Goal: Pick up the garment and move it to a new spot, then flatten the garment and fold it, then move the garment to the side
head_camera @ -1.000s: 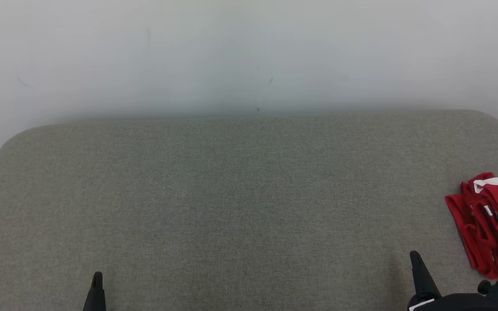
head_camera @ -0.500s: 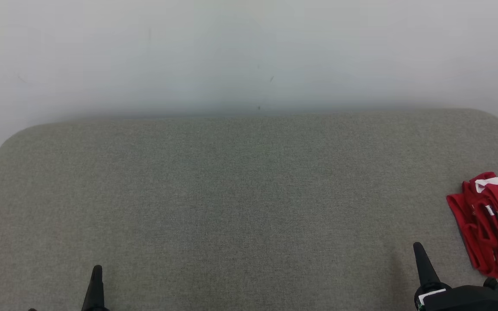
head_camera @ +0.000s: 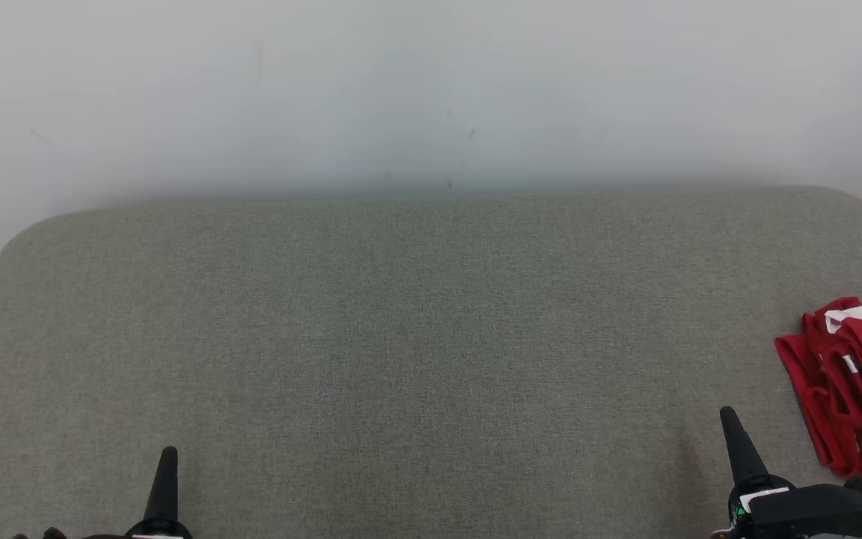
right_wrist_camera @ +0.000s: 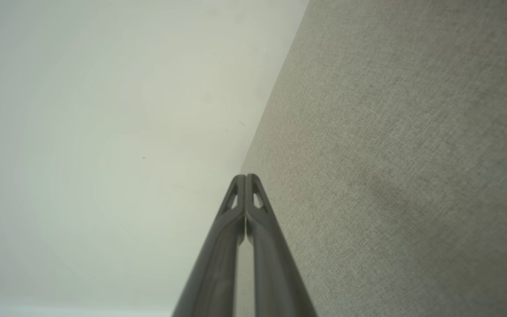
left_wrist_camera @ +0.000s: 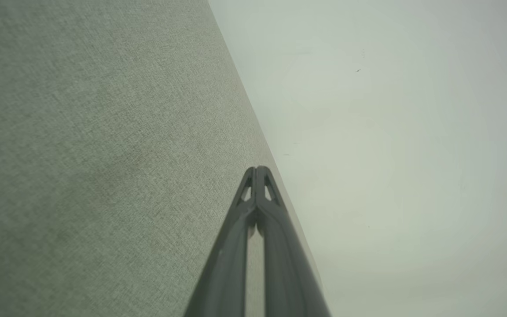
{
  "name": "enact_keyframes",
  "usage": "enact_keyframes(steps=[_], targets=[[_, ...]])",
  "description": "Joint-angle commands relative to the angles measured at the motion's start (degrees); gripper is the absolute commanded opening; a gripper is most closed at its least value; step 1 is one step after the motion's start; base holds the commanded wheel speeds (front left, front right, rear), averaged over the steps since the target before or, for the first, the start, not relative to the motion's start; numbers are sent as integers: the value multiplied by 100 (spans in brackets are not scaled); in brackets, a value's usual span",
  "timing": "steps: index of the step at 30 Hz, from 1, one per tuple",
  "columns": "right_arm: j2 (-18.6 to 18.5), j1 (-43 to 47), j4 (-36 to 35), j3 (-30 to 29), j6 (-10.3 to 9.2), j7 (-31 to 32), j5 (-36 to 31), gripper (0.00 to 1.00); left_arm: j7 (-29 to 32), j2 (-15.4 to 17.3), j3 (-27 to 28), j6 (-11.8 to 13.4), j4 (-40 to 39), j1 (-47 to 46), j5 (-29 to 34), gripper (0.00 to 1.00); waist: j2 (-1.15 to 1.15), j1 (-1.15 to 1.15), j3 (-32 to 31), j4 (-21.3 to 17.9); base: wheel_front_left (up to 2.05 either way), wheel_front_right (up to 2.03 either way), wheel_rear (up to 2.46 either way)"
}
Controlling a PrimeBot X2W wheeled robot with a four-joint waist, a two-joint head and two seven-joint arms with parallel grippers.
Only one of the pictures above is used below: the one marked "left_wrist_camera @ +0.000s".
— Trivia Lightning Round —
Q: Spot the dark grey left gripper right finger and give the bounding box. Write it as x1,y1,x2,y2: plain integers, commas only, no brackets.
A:
256,166,332,317

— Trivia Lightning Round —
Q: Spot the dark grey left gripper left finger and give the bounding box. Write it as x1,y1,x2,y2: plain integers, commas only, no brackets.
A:
184,166,257,317

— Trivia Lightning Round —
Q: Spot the grey fabric sofa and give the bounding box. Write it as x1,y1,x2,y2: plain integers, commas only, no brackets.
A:
0,0,324,317

